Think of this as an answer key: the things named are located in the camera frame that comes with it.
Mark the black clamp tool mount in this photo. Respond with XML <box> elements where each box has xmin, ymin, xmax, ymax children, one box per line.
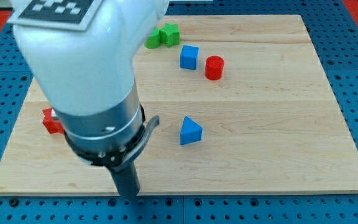
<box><xmin>63</xmin><ymin>105</ymin><xmax>159</xmax><ymax>172</ymax></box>

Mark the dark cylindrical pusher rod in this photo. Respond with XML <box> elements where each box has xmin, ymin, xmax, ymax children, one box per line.
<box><xmin>109</xmin><ymin>162</ymin><xmax>140</xmax><ymax>199</ymax></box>

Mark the blue triangle block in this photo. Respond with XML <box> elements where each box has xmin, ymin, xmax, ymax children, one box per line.
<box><xmin>180</xmin><ymin>116</ymin><xmax>203</xmax><ymax>145</ymax></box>

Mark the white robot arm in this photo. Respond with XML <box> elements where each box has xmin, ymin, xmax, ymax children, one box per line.
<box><xmin>9</xmin><ymin>0</ymin><xmax>169</xmax><ymax>198</ymax></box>

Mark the wooden board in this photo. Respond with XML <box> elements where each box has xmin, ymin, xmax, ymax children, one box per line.
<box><xmin>0</xmin><ymin>14</ymin><xmax>358</xmax><ymax>197</ymax></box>

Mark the red star block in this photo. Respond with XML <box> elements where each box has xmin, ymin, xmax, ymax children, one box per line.
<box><xmin>42</xmin><ymin>108</ymin><xmax>65</xmax><ymax>134</ymax></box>

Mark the green half-round block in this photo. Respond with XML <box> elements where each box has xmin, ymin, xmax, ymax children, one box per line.
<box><xmin>144</xmin><ymin>27</ymin><xmax>160</xmax><ymax>49</ymax></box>

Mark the blue cube block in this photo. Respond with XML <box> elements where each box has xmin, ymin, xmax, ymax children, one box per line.
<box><xmin>180</xmin><ymin>45</ymin><xmax>199</xmax><ymax>70</ymax></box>

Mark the green star block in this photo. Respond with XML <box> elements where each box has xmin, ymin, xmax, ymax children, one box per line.
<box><xmin>159</xmin><ymin>23</ymin><xmax>180</xmax><ymax>47</ymax></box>

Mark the red cylinder block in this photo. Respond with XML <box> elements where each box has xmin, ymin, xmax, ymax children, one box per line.
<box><xmin>204</xmin><ymin>55</ymin><xmax>224</xmax><ymax>81</ymax></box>

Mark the fiducial marker tag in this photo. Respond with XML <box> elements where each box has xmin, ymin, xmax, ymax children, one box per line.
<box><xmin>7</xmin><ymin>0</ymin><xmax>102</xmax><ymax>31</ymax></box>

